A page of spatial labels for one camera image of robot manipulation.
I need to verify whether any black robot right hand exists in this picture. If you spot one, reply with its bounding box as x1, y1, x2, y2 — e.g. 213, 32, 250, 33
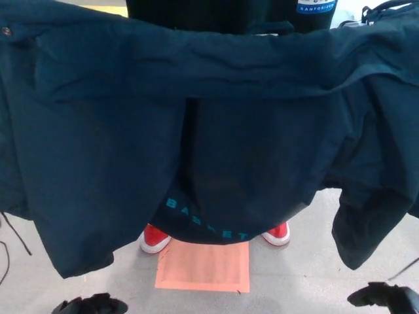
346, 281, 419, 314

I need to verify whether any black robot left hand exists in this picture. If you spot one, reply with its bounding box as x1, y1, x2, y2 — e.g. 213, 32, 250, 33
51, 292, 129, 314

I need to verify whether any navy blue coat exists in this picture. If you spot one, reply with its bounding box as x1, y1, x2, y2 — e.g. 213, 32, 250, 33
0, 0, 419, 279

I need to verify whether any red white right sneaker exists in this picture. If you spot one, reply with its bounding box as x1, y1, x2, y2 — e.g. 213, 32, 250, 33
139, 222, 172, 254

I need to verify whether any red white sneaker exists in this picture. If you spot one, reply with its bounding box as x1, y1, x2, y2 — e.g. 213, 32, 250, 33
261, 220, 291, 247
139, 222, 172, 254

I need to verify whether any orange floor sheet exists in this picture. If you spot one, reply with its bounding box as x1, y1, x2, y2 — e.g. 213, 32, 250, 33
154, 239, 251, 293

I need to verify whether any red white left sneaker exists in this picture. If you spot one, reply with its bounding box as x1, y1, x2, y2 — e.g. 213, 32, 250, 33
261, 220, 291, 247

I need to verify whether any thin black floor cable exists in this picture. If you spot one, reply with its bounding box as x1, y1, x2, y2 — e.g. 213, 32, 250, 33
0, 241, 11, 286
387, 257, 419, 282

